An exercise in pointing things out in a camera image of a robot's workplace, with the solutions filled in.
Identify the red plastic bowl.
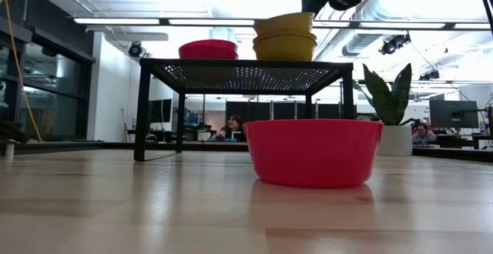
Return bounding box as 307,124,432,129
179,49,239,60
178,39,239,55
243,119,384,189

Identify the black perforated metal rack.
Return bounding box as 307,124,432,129
133,57,354,162

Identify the black ceiling spotlight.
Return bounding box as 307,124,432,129
128,41,143,58
418,69,441,82
379,33,411,55

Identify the black office partition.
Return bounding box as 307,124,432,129
225,100,342,120

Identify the snake plant in white pot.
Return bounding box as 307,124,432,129
352,62,414,157

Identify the person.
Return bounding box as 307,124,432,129
411,122,438,145
215,114,247,142

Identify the long linear ceiling light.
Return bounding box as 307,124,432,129
72,17,493,31

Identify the black computer monitor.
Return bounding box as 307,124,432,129
429,99,480,129

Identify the silver ventilation duct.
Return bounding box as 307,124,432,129
340,0,436,58

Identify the black wall monitor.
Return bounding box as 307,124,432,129
149,99,173,124

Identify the black aluminium table frame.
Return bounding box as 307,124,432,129
0,140,493,163

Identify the yellow hanging cable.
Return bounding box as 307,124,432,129
0,0,43,143

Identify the white cylinder post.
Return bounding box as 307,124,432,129
3,139,16,161

